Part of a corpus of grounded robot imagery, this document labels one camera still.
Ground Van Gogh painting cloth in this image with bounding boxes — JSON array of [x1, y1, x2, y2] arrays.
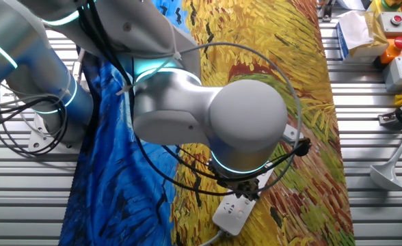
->
[[59, 0, 356, 246]]

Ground gray power strip cord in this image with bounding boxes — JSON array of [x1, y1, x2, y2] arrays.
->
[[198, 229, 226, 246]]

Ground gray box red button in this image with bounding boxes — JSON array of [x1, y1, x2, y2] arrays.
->
[[377, 12, 402, 38]]

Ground gray wrist camera with bracket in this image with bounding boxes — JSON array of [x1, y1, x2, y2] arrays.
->
[[282, 123, 305, 144]]

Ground blue white tissue box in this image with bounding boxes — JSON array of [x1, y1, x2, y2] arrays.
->
[[336, 10, 390, 62]]

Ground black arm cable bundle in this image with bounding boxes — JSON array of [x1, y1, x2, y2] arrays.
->
[[77, 0, 297, 197]]

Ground small metal bracket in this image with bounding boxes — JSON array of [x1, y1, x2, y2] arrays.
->
[[377, 111, 402, 126]]

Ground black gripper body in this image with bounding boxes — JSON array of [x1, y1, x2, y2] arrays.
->
[[216, 174, 262, 202]]

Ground metal profile bracket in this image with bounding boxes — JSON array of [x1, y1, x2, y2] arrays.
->
[[316, 0, 337, 21]]

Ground orange emergency stop box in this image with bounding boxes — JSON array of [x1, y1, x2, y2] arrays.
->
[[378, 36, 402, 66]]

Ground black looped cables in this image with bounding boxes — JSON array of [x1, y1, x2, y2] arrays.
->
[[0, 94, 69, 156]]

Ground gray box green button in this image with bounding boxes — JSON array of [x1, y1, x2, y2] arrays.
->
[[382, 56, 402, 92]]

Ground gray camera cable black plug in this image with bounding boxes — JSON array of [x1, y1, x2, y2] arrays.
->
[[129, 42, 313, 197]]

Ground white four-button power strip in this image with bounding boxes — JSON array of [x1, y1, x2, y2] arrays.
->
[[211, 165, 276, 237]]

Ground yellow green plastic object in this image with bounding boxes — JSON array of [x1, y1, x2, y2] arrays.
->
[[370, 0, 402, 14]]

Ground white paper sheet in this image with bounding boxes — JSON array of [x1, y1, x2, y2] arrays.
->
[[336, 0, 368, 11]]

